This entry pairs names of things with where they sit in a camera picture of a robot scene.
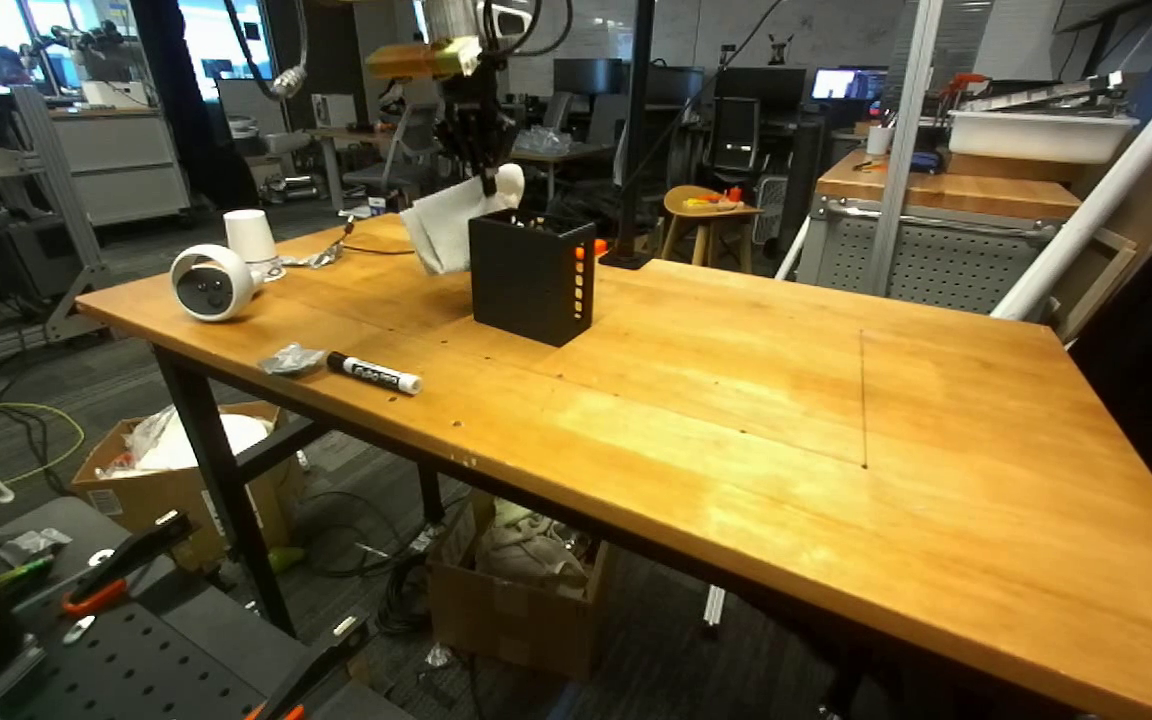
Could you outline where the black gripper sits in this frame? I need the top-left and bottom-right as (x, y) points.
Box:
(436, 73), (518, 178)

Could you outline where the white towel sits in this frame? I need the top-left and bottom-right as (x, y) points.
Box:
(402, 166), (527, 276)

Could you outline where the black square basket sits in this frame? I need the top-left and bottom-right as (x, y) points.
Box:
(469, 211), (597, 345)

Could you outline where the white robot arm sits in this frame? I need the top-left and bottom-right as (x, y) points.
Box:
(420, 0), (536, 178)

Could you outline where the round wooden stool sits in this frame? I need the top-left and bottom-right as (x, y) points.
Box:
(656, 186), (760, 267)

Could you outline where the white paper cup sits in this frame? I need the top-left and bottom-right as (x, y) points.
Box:
(224, 210), (275, 263)

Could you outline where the black white marker pen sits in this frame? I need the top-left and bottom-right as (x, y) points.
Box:
(323, 353), (420, 396)

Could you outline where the crumpled silver foil wrapper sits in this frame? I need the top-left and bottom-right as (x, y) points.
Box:
(261, 345), (323, 377)

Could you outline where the cardboard box under table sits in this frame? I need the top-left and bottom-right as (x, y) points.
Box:
(429, 494), (610, 675)

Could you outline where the cardboard box with plastic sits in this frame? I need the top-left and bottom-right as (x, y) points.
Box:
(71, 401), (305, 572)

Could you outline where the white plastic tub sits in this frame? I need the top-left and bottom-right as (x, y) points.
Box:
(949, 108), (1138, 166)

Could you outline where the wooden side workbench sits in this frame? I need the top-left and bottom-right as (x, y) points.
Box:
(778, 152), (1138, 342)

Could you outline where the white diagonal pole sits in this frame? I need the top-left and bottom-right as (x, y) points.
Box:
(994, 120), (1152, 320)

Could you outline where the yellow wrist camera mount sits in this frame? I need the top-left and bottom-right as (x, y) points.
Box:
(366, 35), (485, 81)

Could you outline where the grey vertical post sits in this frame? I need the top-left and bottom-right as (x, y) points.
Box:
(864, 0), (944, 297)

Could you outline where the orange handled clamp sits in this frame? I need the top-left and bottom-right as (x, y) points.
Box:
(65, 507), (193, 619)

